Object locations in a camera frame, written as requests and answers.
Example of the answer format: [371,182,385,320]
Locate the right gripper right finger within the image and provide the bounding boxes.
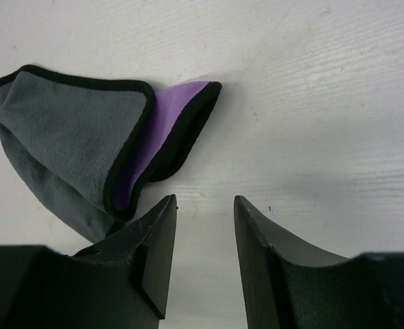
[234,195,404,328]

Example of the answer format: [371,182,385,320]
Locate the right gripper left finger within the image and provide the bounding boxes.
[0,195,177,328]

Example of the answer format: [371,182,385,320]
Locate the purple grey microfiber towel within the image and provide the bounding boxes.
[0,65,222,243]

